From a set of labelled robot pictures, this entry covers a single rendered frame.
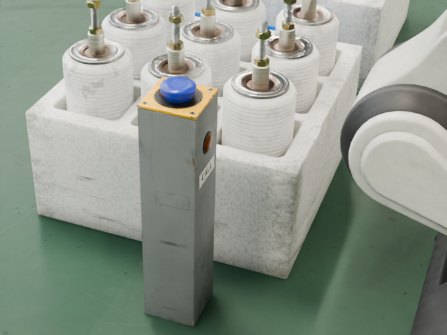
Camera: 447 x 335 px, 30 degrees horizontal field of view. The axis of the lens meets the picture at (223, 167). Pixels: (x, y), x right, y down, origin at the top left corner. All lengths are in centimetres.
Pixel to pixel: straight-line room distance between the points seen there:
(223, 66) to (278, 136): 17
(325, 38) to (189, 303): 46
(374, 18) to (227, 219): 56
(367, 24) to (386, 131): 72
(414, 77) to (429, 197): 12
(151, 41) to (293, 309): 44
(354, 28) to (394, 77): 70
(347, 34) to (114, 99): 56
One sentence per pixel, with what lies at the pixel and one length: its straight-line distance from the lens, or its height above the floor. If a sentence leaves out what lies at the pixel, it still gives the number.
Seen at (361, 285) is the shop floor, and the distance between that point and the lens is 117.
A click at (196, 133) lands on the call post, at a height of 29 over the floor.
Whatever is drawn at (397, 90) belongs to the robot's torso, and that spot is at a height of 37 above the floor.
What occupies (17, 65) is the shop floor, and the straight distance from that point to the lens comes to 170.
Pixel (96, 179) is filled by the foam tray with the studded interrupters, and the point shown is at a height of 10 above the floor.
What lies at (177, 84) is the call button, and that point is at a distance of 92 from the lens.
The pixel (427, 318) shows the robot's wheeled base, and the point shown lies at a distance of 86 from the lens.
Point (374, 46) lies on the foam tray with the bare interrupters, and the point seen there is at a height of 10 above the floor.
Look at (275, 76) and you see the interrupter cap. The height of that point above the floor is 25.
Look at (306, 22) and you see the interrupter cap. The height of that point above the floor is 25.
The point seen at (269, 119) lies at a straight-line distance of 106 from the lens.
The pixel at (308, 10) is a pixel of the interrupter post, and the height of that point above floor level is 26.
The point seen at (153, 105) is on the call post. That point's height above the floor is 31.
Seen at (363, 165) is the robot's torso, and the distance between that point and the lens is 85.
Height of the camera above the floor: 78
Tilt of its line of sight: 35 degrees down
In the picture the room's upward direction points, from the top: 2 degrees clockwise
